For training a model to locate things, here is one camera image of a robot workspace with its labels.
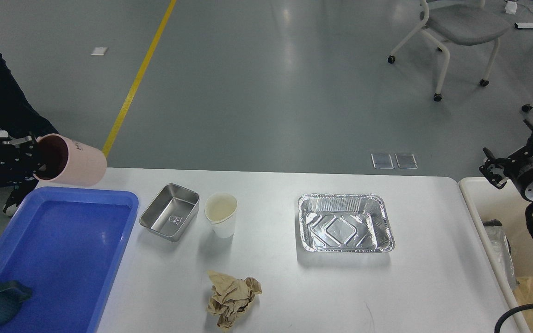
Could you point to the pink mug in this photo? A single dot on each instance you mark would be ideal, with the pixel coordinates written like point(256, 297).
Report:
point(69, 162)

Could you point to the stainless steel rectangular container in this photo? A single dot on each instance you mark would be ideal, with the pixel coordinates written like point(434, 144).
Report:
point(170, 212)

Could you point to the white plastic bin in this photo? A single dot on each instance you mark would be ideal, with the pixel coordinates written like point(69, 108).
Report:
point(486, 203)

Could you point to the plastic bag in bin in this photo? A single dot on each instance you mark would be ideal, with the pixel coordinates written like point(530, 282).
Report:
point(500, 244)

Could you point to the floor outlet plate right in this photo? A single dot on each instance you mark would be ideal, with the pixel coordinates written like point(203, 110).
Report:
point(406, 161)

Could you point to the floor outlet plate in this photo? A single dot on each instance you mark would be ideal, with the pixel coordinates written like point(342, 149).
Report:
point(382, 161)
point(406, 161)

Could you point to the blue plastic tray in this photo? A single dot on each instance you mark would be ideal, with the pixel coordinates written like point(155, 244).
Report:
point(66, 244)

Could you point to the floor outlet plate left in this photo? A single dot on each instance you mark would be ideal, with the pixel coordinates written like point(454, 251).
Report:
point(382, 161)

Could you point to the grey office chair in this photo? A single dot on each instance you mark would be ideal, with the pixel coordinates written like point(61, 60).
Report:
point(462, 23)

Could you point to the aluminium foil tray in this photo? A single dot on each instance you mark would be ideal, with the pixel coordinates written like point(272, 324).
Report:
point(344, 223)

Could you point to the white paper cup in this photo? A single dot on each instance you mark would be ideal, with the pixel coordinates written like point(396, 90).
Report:
point(220, 211)

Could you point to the crumpled brown paper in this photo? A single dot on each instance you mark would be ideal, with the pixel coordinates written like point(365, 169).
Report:
point(230, 297)

